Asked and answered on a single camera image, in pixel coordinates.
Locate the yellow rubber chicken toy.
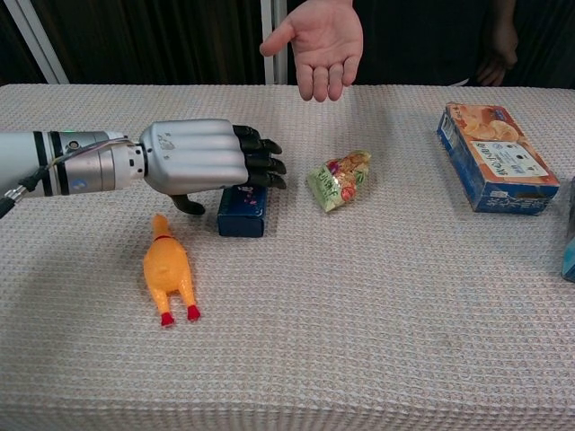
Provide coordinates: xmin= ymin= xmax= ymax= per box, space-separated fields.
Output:
xmin=142 ymin=214 xmax=202 ymax=328

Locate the light blue snack box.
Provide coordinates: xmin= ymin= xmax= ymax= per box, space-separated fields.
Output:
xmin=561 ymin=177 xmax=575 ymax=284

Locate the person's left forearm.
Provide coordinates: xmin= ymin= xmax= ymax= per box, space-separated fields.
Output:
xmin=490 ymin=0 xmax=518 ymax=23

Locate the upright white frame pole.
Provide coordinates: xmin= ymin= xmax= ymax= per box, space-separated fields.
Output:
xmin=260 ymin=0 xmax=288 ymax=86

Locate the green snack bag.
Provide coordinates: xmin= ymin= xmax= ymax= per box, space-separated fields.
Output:
xmin=306 ymin=149 xmax=373 ymax=214

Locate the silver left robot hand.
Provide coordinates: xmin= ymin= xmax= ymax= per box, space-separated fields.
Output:
xmin=137 ymin=118 xmax=288 ymax=216

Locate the beige woven tablecloth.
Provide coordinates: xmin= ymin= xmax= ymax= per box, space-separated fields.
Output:
xmin=0 ymin=84 xmax=575 ymax=431

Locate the orange and blue cracker box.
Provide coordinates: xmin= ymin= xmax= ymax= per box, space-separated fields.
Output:
xmin=436 ymin=101 xmax=561 ymax=216

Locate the person's right hand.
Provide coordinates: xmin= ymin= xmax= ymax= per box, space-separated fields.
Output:
xmin=259 ymin=0 xmax=365 ymax=103

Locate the slanted white frame pole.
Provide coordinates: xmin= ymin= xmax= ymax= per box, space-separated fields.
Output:
xmin=4 ymin=0 xmax=71 ymax=85

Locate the dark curtain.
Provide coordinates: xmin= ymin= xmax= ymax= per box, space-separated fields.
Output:
xmin=0 ymin=0 xmax=266 ymax=86

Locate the person's black clothed torso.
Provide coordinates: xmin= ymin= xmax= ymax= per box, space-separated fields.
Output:
xmin=287 ymin=0 xmax=575 ymax=87

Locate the person's left hand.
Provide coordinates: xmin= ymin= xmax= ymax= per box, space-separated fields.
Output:
xmin=475 ymin=17 xmax=519 ymax=87

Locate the navy floral box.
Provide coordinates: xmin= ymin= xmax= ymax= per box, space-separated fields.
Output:
xmin=217 ymin=184 xmax=269 ymax=239

